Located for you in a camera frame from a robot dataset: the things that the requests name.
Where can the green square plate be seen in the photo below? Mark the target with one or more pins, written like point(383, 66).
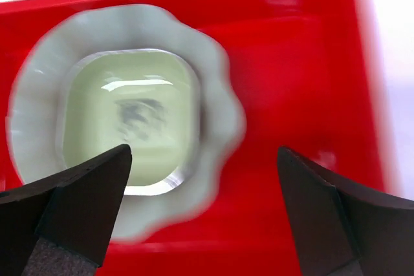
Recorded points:
point(148, 99)

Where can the green scalloped bowl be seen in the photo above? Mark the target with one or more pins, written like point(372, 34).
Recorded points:
point(31, 120)

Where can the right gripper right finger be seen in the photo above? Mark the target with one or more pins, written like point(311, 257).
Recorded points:
point(341, 227)

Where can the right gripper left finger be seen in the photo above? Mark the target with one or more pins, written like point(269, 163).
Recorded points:
point(62, 224)

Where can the red plastic bin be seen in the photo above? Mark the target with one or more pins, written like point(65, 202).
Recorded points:
point(297, 67)

